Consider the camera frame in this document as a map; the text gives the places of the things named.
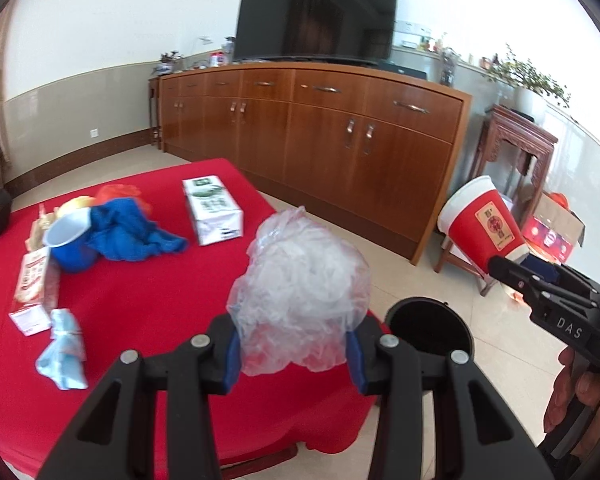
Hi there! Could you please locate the blue plastic cup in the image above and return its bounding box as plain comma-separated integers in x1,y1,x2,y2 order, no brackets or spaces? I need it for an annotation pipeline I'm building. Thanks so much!
44,209,100,273

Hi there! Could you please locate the light blue tissue packet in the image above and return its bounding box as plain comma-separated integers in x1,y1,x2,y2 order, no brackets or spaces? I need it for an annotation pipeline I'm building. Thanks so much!
35,308,89,392

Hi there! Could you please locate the red tablecloth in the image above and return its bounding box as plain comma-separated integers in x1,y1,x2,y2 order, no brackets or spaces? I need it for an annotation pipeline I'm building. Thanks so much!
0,158,392,477

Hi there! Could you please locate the black round trash bin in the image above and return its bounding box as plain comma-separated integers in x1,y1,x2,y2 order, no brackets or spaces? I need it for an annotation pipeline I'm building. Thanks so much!
384,297,476,411

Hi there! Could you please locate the narrow dark wooden stand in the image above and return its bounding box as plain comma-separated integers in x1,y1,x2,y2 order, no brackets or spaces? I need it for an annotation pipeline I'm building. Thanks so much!
147,76,163,150

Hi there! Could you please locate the black flat television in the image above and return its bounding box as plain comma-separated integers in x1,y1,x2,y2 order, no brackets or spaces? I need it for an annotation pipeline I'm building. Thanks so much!
232,0,400,67

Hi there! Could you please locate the open cardboard box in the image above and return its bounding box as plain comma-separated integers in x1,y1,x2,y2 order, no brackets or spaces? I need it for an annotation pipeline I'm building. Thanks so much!
522,191,587,263

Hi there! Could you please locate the dark set-top box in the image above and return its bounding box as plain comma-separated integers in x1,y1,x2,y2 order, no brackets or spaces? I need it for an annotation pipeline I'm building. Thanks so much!
380,60,428,81

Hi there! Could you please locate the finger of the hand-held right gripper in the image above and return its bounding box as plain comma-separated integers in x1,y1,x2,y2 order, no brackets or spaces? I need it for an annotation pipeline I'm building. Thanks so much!
520,254,600,295
487,255,600,326

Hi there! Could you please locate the red and white carton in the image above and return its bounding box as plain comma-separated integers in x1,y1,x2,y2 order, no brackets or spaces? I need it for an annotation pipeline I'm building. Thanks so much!
8,246,61,335

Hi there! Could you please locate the yellow crumpled cloth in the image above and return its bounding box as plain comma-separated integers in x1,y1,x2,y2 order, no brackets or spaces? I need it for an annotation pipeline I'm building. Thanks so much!
55,195,97,218

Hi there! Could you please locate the red paper cup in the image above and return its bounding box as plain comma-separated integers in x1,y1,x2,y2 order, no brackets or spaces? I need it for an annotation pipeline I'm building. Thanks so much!
436,176,530,266

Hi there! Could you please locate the clear plastic bag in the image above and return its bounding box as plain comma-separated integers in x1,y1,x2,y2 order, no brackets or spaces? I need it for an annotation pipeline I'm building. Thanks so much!
226,206,373,377

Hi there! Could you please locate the green and white carton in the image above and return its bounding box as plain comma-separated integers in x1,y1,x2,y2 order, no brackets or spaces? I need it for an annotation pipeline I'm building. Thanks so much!
182,175,244,247

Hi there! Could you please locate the crumpled beige paper wrapper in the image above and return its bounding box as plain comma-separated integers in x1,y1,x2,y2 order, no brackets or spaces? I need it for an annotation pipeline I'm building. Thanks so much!
26,204,61,253

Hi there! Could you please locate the carved wooden side table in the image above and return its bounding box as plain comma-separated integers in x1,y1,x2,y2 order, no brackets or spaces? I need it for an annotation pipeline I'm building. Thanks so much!
435,104,560,297

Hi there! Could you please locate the small potted plant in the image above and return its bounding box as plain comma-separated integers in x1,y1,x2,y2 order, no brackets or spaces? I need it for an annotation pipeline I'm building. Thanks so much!
155,51,185,75

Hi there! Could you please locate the long wooden sideboard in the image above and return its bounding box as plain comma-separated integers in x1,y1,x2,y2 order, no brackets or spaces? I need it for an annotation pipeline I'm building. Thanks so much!
158,61,473,266

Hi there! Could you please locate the large potted bonsai plant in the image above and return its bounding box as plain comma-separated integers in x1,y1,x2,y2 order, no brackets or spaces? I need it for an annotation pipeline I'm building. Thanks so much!
490,44,572,121

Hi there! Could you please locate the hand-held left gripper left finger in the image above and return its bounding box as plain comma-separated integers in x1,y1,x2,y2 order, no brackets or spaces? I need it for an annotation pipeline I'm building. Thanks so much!
37,314,242,480

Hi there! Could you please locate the red plastic bag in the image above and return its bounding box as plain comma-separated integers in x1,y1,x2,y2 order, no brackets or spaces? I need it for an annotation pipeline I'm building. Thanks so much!
95,184,153,213

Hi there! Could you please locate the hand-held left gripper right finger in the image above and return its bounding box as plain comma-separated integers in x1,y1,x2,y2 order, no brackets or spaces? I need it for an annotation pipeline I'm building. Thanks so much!
345,327,556,480

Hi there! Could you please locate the person's right hand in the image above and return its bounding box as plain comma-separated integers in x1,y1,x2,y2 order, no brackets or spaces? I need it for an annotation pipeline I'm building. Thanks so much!
544,347,600,433

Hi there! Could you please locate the blue cloth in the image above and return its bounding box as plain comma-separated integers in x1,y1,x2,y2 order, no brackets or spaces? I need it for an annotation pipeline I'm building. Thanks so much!
87,197,189,263

